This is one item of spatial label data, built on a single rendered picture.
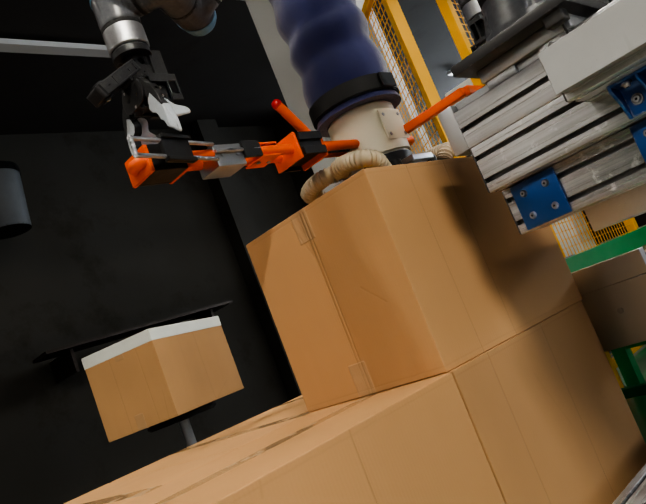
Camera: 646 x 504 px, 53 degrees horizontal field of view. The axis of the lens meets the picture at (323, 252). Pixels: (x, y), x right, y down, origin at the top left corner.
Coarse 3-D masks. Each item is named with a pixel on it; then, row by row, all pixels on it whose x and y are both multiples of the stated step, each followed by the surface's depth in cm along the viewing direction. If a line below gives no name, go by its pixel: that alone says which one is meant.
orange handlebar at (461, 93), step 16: (448, 96) 145; (464, 96) 143; (432, 112) 148; (416, 128) 154; (272, 144) 132; (288, 144) 135; (336, 144) 144; (352, 144) 148; (144, 160) 110; (256, 160) 130; (272, 160) 133
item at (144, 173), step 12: (156, 144) 112; (132, 156) 113; (144, 168) 111; (156, 168) 110; (168, 168) 112; (180, 168) 114; (132, 180) 114; (144, 180) 113; (156, 180) 115; (168, 180) 118
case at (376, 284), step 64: (384, 192) 121; (448, 192) 135; (256, 256) 145; (320, 256) 131; (384, 256) 120; (448, 256) 127; (512, 256) 143; (320, 320) 134; (384, 320) 122; (448, 320) 120; (512, 320) 134; (320, 384) 138; (384, 384) 125
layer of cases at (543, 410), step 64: (576, 320) 152; (448, 384) 112; (512, 384) 125; (576, 384) 141; (192, 448) 172; (256, 448) 113; (320, 448) 89; (384, 448) 97; (448, 448) 106; (512, 448) 117; (576, 448) 132; (640, 448) 150
